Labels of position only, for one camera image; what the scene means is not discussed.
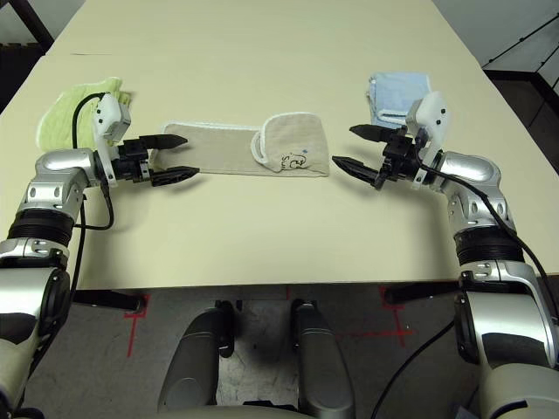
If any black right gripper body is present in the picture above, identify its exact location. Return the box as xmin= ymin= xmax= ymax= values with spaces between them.
xmin=382 ymin=126 xmax=431 ymax=182

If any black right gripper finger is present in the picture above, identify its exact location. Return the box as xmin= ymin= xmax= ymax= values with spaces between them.
xmin=331 ymin=155 xmax=385 ymax=191
xmin=349 ymin=124 xmax=401 ymax=143

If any grey right robot leg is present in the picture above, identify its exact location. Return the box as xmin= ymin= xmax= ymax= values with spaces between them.
xmin=290 ymin=299 xmax=355 ymax=419

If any black foam floor mat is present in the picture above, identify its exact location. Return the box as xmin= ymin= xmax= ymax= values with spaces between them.
xmin=0 ymin=42 xmax=47 ymax=113

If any dark brown wooden beam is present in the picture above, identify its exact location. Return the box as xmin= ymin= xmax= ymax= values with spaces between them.
xmin=8 ymin=0 xmax=56 ymax=45

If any grey robot waist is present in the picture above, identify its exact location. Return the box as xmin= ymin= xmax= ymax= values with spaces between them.
xmin=148 ymin=404 xmax=307 ymax=419

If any red floor tape cross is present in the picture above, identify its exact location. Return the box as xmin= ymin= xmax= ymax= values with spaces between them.
xmin=123 ymin=293 xmax=153 ymax=355
xmin=340 ymin=285 xmax=417 ymax=349

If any dark low cabinet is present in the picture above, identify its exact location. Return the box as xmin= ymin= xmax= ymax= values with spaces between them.
xmin=482 ymin=67 xmax=559 ymax=148

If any green towel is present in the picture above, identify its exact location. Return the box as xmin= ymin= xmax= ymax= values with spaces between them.
xmin=35 ymin=77 xmax=135 ymax=152

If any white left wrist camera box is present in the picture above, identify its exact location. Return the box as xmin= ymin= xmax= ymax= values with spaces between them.
xmin=90 ymin=93 xmax=132 ymax=189

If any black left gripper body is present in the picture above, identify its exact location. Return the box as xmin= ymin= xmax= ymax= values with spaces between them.
xmin=111 ymin=137 xmax=155 ymax=187

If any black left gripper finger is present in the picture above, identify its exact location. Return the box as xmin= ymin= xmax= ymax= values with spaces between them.
xmin=140 ymin=134 xmax=189 ymax=150
xmin=151 ymin=166 xmax=201 ymax=188

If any black metal rail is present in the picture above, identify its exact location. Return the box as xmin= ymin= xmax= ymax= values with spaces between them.
xmin=482 ymin=12 xmax=559 ymax=71

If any beige towel with white trim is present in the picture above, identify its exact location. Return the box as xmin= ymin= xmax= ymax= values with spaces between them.
xmin=160 ymin=112 xmax=329 ymax=179

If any folded blue towel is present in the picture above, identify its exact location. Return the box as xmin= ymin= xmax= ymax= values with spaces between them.
xmin=364 ymin=72 xmax=431 ymax=127

